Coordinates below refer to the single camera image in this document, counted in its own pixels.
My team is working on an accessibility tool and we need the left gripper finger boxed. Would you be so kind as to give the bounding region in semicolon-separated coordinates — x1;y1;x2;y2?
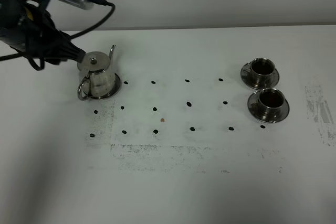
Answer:
54;29;86;63

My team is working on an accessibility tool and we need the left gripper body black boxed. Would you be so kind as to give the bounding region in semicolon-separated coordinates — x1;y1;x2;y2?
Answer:
15;3;62;64

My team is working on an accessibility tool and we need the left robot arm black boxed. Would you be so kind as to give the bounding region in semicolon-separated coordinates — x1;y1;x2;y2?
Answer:
1;0;86;65

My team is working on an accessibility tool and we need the teapot saucer stainless steel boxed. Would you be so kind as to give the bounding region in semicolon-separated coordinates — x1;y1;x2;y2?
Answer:
89;74;121;100

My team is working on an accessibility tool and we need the far stainless steel saucer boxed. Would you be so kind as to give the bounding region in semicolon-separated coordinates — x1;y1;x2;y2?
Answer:
240;62;280;90

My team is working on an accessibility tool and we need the near stainless steel saucer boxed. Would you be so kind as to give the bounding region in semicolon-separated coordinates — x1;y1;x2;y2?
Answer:
249;99;290;123

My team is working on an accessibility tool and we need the far stainless steel teacup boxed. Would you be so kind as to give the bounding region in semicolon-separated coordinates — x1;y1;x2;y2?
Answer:
251;58;275;75

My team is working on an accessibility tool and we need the stainless steel teacup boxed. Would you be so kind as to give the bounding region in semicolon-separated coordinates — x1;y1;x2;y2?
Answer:
251;58;275;75
247;88;287;115

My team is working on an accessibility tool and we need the near stainless steel teacup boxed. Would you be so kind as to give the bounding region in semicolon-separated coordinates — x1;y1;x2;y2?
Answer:
247;88;287;115

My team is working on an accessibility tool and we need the left camera cable black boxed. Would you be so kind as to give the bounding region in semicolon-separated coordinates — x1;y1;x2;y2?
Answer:
1;0;116;71

